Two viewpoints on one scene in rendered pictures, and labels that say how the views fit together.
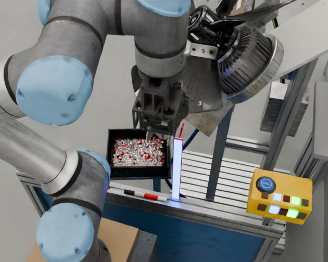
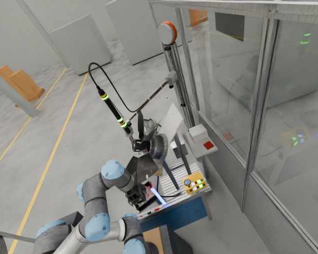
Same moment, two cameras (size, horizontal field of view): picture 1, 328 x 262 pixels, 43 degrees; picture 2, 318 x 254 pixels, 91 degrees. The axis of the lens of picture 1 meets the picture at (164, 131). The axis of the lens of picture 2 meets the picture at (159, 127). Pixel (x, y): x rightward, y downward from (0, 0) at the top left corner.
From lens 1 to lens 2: 0.20 m
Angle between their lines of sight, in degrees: 14
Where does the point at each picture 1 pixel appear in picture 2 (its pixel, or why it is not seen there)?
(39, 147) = not seen: hidden behind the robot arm
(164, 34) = (121, 180)
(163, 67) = (128, 187)
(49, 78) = (93, 228)
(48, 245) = not seen: outside the picture
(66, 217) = (130, 246)
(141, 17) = (112, 182)
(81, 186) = (130, 230)
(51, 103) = (98, 234)
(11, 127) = not seen: hidden behind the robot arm
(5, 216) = (114, 247)
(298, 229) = (211, 179)
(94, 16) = (98, 192)
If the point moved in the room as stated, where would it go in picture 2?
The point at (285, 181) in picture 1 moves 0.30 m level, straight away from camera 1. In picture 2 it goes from (192, 177) to (187, 146)
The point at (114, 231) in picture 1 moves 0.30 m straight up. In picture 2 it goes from (151, 234) to (132, 223)
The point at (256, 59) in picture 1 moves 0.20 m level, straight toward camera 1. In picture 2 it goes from (159, 144) to (165, 162)
